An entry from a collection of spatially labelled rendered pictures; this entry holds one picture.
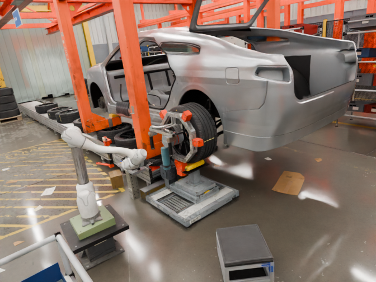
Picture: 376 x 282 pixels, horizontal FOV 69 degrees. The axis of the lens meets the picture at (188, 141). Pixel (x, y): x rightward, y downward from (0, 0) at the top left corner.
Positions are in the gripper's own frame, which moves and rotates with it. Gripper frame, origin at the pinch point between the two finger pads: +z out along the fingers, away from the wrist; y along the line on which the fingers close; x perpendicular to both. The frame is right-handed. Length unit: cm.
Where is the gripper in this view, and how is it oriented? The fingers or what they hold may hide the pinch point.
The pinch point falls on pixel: (158, 160)
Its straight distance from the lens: 283.4
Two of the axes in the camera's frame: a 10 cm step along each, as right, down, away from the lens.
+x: -0.9, 9.9, 1.4
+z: 7.1, -0.4, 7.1
